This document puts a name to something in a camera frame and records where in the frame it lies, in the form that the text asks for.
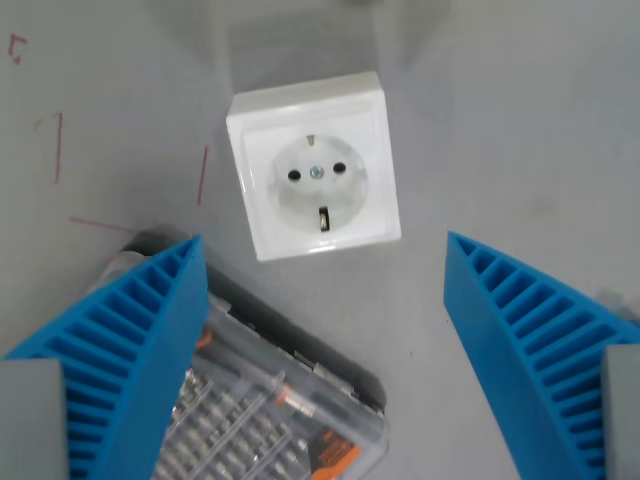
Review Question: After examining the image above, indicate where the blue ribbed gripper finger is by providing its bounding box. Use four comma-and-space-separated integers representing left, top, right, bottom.
2, 234, 210, 480
443, 230, 640, 480

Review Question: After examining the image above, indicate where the clear plastic bit set case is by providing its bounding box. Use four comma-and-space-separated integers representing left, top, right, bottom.
92, 228, 392, 480

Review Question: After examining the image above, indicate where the white wall socket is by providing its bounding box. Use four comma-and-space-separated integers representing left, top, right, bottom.
224, 70, 403, 264

